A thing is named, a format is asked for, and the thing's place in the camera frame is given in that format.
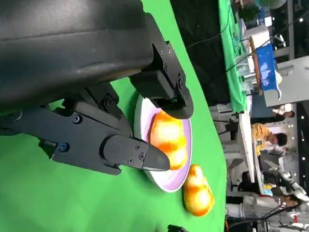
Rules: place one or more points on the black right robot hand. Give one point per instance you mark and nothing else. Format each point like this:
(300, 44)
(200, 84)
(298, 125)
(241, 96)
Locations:
(176, 228)

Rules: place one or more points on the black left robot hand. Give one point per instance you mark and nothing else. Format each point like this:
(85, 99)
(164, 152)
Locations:
(72, 60)

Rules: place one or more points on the orange and white bread roll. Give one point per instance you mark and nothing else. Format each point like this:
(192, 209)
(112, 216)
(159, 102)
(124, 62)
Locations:
(198, 193)
(169, 140)

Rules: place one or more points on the lilac plate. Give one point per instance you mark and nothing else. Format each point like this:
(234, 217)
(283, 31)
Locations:
(169, 178)

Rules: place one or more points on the white desk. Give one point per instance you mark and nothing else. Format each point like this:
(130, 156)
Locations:
(246, 145)

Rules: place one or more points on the silver background robot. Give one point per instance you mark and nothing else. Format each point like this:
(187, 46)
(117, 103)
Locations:
(289, 181)

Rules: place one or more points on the person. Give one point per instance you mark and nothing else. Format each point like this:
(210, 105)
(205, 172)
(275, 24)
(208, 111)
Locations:
(263, 135)
(283, 114)

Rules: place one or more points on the black backdrop curtain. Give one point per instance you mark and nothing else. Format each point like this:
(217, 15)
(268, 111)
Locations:
(205, 48)

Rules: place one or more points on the green background table cloth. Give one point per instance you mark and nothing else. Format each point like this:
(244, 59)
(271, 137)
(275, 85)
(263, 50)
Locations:
(231, 60)

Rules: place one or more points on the blue plastic bin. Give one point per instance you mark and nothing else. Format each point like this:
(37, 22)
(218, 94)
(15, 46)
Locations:
(265, 70)

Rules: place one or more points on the green potted plant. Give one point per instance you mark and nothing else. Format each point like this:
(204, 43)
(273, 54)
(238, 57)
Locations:
(248, 12)

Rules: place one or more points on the grey board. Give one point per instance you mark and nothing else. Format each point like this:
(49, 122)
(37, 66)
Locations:
(287, 82)

